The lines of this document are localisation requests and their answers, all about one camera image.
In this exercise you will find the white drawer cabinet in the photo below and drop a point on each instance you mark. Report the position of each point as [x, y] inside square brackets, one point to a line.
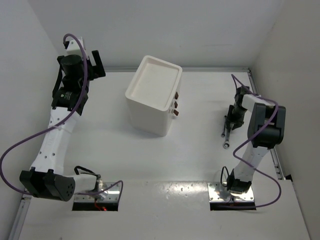
[150, 95]

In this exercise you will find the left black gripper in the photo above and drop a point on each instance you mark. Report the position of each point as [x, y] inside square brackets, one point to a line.
[95, 71]

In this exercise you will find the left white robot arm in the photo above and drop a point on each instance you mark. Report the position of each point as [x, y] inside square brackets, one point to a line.
[45, 179]

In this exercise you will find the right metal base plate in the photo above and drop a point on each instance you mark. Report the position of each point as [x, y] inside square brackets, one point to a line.
[219, 194]

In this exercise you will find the metal base plate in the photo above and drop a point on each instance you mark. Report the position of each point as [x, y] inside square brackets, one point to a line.
[109, 196]
[219, 194]

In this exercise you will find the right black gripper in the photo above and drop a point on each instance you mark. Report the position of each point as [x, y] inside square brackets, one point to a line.
[237, 123]

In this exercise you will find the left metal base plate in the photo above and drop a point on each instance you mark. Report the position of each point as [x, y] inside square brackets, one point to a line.
[109, 196]

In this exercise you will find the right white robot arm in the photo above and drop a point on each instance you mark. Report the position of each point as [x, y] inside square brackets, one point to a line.
[265, 131]

